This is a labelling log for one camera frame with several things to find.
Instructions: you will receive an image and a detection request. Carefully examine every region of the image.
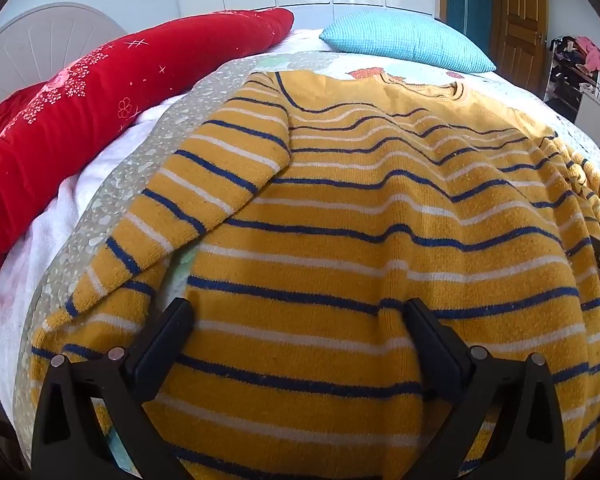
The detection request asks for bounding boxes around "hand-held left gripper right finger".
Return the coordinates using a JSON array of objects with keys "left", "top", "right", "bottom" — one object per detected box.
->
[{"left": 403, "top": 298, "right": 567, "bottom": 480}]

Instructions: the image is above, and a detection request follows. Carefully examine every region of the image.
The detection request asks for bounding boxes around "cluttered shoe rack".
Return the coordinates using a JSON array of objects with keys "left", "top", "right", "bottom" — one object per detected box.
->
[{"left": 544, "top": 35, "right": 600, "bottom": 111}]

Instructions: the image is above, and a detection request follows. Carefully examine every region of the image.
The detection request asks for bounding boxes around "teal curtain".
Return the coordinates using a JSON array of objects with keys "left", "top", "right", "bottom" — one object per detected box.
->
[{"left": 445, "top": 0, "right": 494, "bottom": 57}]

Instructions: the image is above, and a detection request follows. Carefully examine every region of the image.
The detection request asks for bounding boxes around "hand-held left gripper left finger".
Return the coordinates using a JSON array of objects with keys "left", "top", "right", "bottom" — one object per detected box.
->
[{"left": 31, "top": 298, "right": 195, "bottom": 480}]

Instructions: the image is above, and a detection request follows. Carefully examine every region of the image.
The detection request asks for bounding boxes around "turquoise knitted pillow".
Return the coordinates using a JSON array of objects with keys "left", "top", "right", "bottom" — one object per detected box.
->
[{"left": 319, "top": 10, "right": 497, "bottom": 73}]

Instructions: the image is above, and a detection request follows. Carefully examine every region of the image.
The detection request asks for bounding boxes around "white round headboard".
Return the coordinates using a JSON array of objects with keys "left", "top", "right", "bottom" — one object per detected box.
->
[{"left": 0, "top": 2, "right": 129, "bottom": 116}]

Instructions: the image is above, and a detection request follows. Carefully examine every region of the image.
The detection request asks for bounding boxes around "wooden door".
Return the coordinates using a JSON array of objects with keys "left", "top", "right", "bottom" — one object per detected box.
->
[{"left": 490, "top": 0, "right": 551, "bottom": 94}]

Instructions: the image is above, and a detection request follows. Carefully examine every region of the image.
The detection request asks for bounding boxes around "red embroidered pillow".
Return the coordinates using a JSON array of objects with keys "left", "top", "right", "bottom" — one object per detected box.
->
[{"left": 0, "top": 8, "right": 295, "bottom": 306}]

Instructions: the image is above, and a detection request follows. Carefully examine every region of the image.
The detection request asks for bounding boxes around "yellow striped sweater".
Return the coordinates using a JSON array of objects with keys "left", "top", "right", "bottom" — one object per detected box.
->
[{"left": 30, "top": 71, "right": 600, "bottom": 480}]

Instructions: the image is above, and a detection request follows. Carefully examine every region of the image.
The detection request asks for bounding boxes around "beige shelf unit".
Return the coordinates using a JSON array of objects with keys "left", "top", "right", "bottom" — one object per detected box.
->
[{"left": 575, "top": 84, "right": 600, "bottom": 161}]

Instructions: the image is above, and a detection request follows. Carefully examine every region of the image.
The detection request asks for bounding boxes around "white bed sheet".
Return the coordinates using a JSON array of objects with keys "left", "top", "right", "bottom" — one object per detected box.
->
[{"left": 0, "top": 94, "right": 181, "bottom": 411}]

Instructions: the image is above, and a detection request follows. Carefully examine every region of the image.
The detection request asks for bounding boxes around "pink cloth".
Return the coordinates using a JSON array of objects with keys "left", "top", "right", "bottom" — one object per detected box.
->
[{"left": 575, "top": 36, "right": 600, "bottom": 74}]

